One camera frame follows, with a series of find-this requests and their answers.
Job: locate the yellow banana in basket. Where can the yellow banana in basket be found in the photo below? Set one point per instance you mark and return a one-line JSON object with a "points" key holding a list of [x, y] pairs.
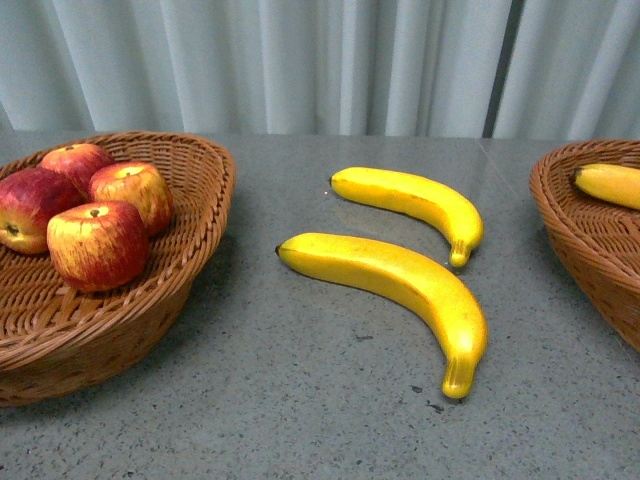
{"points": [[608, 182]]}

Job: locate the right brown wicker basket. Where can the right brown wicker basket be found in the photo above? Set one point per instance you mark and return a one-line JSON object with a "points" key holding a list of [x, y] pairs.
{"points": [[597, 242]]}

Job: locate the left brown wicker basket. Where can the left brown wicker basket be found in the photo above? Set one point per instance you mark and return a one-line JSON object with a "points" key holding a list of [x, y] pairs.
{"points": [[56, 340]]}

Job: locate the yellow banana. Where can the yellow banana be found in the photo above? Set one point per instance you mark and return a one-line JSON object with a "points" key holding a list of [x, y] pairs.
{"points": [[408, 278], [432, 202], [608, 182]]}

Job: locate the red yellow apple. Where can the red yellow apple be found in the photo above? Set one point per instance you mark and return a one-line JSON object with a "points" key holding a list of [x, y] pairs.
{"points": [[142, 185]]}

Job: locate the white pleated curtain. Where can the white pleated curtain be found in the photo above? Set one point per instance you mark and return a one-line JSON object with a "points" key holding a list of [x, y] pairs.
{"points": [[551, 70]]}

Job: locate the brown wicker basket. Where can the brown wicker basket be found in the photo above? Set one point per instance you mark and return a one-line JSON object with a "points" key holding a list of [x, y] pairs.
{"points": [[56, 340], [597, 242]]}

